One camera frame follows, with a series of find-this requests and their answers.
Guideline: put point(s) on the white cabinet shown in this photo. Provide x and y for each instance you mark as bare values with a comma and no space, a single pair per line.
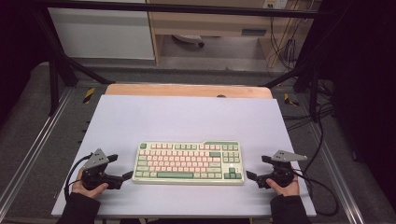
102,34

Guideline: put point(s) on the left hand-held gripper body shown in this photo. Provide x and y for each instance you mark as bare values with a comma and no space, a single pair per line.
97,174

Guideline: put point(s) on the aluminium floor rail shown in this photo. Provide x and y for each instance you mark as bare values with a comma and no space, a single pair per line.
34,149
336,174

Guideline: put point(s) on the black metal frame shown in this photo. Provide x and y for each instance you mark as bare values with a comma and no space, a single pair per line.
59,62

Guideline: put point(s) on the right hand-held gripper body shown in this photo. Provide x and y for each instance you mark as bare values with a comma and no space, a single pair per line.
281,174

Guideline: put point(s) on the white wall power socket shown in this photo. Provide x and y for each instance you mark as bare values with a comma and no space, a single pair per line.
274,3

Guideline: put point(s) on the yellow black striped tape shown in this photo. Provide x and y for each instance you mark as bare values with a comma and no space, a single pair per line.
290,100
88,95

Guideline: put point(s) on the office chair wheel base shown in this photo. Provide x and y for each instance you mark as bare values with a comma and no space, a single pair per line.
188,39

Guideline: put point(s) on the white table cover board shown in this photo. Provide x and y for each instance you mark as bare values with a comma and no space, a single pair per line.
186,121

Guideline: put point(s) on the light wooden desk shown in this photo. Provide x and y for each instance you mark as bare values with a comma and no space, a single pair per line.
214,25

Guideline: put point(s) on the person's right hand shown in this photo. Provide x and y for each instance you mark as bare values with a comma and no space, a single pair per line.
286,189

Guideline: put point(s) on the pink and green keyboard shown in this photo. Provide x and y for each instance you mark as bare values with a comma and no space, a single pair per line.
186,163

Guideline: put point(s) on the person's left hand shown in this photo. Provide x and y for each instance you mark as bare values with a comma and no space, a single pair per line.
90,191

